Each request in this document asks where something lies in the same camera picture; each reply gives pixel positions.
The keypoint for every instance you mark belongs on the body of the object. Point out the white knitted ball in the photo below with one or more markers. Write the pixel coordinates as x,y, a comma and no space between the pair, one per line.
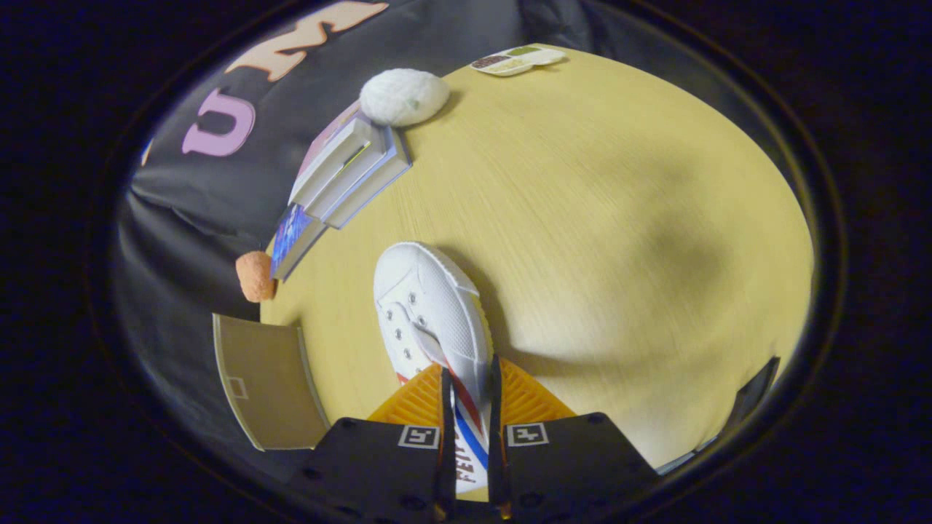
404,96

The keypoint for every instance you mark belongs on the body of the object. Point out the blue cover book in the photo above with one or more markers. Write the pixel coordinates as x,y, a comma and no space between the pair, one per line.
293,240

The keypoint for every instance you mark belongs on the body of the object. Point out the white compartment tray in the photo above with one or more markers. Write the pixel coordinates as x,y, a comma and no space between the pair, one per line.
518,60

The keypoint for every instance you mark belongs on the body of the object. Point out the grey-blue hardcover book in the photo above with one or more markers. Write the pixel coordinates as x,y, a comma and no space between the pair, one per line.
375,182

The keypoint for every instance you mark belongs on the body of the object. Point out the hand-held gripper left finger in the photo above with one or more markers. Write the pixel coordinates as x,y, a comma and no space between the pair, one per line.
378,466

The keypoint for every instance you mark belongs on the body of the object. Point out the orange sponge ball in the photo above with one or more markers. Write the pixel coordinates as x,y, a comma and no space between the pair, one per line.
255,276

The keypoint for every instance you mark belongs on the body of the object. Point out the translucent storage box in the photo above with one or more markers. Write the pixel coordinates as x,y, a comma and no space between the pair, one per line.
271,386

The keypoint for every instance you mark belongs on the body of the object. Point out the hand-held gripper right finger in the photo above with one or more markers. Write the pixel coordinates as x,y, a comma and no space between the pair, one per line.
568,466

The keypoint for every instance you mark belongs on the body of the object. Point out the white canvas shoe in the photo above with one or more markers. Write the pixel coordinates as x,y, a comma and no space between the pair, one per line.
437,320

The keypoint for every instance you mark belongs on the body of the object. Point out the black backdrop cloth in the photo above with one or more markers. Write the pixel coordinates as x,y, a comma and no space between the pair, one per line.
218,182

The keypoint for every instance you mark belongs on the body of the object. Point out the thick white book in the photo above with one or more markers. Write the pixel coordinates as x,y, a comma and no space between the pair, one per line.
331,164

